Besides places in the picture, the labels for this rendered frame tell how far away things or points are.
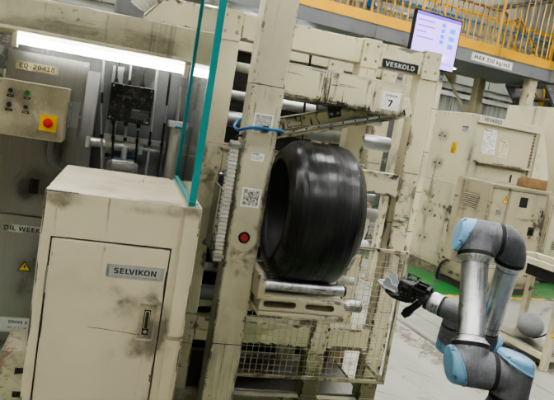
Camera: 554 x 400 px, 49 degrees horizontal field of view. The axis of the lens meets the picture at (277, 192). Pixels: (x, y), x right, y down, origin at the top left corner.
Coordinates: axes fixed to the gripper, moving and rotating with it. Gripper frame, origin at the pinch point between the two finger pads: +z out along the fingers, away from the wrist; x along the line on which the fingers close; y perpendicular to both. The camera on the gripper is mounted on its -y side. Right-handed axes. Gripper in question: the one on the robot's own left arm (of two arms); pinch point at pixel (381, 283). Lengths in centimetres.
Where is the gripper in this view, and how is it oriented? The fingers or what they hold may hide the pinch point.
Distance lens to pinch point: 233.2
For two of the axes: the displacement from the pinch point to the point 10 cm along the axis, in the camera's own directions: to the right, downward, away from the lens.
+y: 0.5, -8.9, -4.6
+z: -7.8, -3.2, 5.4
